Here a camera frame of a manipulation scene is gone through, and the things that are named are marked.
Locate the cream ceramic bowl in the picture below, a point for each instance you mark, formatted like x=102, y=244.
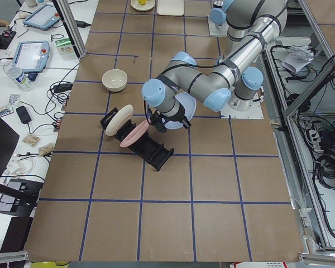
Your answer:
x=115, y=80

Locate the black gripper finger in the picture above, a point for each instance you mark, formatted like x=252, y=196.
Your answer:
x=186, y=123

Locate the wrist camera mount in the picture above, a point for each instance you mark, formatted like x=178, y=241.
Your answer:
x=156, y=119

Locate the near teach pendant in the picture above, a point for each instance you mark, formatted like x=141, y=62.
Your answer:
x=32, y=56

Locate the pink plate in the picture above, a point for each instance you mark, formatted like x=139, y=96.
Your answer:
x=135, y=134

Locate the cream plate with lemon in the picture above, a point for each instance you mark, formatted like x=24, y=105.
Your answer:
x=142, y=8

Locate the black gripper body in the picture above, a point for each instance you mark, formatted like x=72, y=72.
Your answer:
x=159, y=121

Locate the teach pendant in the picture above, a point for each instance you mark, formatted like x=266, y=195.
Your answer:
x=32, y=56
x=43, y=19

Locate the blue plate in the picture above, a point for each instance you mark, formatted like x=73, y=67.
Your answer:
x=189, y=103

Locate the far teach pendant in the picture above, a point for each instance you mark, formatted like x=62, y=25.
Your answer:
x=43, y=19

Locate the cream rectangular tray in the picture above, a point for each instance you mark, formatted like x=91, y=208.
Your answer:
x=170, y=7

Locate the black power adapter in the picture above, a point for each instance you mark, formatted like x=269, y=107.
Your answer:
x=23, y=114

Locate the black plate rack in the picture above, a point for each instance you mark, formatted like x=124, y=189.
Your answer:
x=152, y=152

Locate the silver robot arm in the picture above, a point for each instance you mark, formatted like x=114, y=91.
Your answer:
x=252, y=25

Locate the green white carton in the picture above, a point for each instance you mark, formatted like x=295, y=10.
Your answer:
x=64, y=46

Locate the clear water bottle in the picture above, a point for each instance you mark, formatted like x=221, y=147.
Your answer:
x=17, y=76

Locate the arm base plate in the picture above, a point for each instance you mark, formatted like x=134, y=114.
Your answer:
x=242, y=109
x=216, y=30

